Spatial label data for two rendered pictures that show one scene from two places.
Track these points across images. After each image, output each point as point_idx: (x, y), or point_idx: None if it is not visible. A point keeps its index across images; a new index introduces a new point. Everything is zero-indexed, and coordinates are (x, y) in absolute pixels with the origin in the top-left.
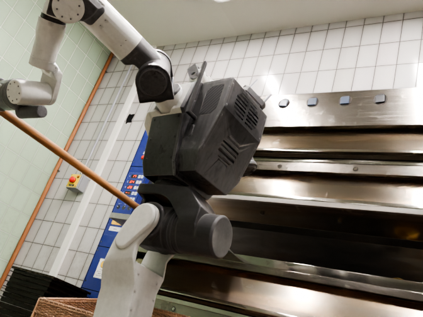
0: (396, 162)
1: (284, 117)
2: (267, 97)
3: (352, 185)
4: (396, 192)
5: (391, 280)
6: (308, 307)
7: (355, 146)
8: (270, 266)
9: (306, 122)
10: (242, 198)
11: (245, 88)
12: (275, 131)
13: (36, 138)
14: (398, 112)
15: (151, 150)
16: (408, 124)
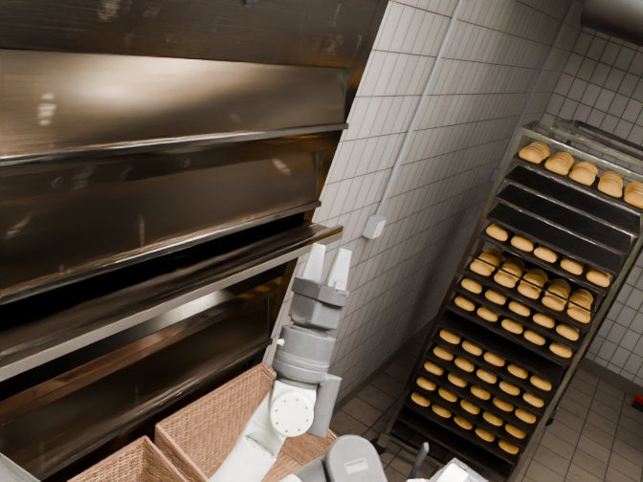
0: (235, 142)
1: (72, 14)
2: (321, 262)
3: (170, 192)
4: (219, 193)
5: (188, 320)
6: (97, 412)
7: (198, 118)
8: (40, 396)
9: (123, 43)
10: (57, 354)
11: (346, 303)
12: (25, 50)
13: None
14: (262, 32)
15: None
16: (265, 61)
